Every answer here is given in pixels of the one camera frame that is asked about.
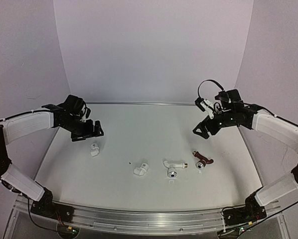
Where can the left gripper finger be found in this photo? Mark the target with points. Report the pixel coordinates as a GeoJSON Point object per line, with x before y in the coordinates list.
{"type": "Point", "coordinates": [75, 137]}
{"type": "Point", "coordinates": [98, 131]}

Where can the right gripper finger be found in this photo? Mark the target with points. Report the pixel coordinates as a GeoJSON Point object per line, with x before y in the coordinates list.
{"type": "Point", "coordinates": [203, 133]}
{"type": "Point", "coordinates": [201, 125]}

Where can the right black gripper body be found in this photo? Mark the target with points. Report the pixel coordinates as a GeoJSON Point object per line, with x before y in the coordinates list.
{"type": "Point", "coordinates": [211, 126]}

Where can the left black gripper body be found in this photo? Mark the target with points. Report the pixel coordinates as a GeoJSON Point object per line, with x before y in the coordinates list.
{"type": "Point", "coordinates": [78, 130]}

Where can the white faucet chrome knob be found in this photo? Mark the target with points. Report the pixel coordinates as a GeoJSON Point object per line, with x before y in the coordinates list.
{"type": "Point", "coordinates": [172, 168]}

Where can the white elbow fitting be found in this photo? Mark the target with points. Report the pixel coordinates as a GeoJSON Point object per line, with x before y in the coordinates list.
{"type": "Point", "coordinates": [141, 170]}

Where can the white elbow fitting far left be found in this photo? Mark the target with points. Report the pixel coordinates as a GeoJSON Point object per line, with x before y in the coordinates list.
{"type": "Point", "coordinates": [95, 150]}

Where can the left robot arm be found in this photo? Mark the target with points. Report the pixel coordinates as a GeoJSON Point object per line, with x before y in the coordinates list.
{"type": "Point", "coordinates": [22, 124]}

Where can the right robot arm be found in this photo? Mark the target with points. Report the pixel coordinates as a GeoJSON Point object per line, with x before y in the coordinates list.
{"type": "Point", "coordinates": [230, 110]}

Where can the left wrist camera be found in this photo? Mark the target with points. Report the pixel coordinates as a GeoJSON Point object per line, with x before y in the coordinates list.
{"type": "Point", "coordinates": [84, 113]}

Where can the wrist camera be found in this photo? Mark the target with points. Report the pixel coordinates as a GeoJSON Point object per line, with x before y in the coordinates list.
{"type": "Point", "coordinates": [205, 106]}
{"type": "Point", "coordinates": [84, 113]}

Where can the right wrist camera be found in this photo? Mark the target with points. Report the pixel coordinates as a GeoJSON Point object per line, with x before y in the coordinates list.
{"type": "Point", "coordinates": [205, 106]}

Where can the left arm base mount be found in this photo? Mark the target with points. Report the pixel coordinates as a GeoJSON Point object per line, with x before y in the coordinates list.
{"type": "Point", "coordinates": [45, 207]}

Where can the aluminium front rail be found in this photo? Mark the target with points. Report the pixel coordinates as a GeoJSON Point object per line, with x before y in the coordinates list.
{"type": "Point", "coordinates": [78, 222]}

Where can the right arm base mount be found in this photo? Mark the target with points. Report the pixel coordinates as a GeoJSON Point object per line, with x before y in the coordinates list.
{"type": "Point", "coordinates": [243, 214]}

